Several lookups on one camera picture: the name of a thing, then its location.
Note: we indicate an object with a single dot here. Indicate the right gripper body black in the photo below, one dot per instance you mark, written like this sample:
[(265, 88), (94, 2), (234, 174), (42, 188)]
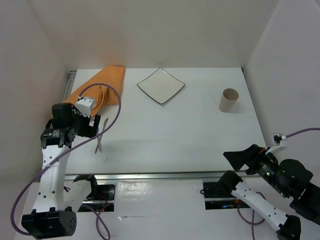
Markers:
[(260, 162)]

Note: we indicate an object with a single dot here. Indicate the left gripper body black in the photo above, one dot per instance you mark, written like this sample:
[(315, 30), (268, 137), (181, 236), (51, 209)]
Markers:
[(81, 125)]

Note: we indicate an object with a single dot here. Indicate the silver knife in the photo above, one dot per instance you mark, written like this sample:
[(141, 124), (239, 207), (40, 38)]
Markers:
[(103, 128)]

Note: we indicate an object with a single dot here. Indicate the silver fork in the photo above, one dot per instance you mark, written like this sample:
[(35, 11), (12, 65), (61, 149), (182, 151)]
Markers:
[(99, 143)]

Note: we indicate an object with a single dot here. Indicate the orange cloth placemat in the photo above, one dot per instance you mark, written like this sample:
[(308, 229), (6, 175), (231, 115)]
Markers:
[(103, 95)]

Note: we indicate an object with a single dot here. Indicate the white square plate black rim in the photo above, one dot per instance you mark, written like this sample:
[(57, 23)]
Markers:
[(161, 86)]

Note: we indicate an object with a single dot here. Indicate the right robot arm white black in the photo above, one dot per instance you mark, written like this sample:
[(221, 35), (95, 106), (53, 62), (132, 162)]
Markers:
[(289, 178)]

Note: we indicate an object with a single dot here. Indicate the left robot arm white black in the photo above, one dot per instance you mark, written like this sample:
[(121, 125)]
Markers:
[(53, 214)]

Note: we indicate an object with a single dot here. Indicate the beige paper cup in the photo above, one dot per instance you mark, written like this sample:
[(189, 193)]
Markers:
[(228, 99)]

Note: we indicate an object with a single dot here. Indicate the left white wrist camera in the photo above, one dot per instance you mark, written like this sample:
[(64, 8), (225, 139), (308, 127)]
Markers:
[(85, 106)]

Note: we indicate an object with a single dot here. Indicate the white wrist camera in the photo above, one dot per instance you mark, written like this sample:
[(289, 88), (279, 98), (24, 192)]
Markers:
[(85, 106), (279, 143)]

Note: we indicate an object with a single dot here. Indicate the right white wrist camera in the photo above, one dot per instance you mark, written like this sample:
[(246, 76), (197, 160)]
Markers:
[(279, 143)]

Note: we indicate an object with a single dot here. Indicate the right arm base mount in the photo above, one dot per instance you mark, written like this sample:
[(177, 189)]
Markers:
[(215, 199)]

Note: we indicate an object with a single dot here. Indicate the aluminium left rail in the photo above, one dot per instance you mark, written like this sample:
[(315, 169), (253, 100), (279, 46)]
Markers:
[(71, 77)]

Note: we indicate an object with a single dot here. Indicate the aluminium rail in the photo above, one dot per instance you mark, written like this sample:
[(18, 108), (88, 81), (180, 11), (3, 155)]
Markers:
[(159, 176), (71, 77)]

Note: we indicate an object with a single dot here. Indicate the aluminium front rail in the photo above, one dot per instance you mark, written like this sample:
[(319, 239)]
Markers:
[(159, 176)]

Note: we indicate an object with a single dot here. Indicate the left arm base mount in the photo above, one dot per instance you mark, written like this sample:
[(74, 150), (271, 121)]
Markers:
[(100, 195)]

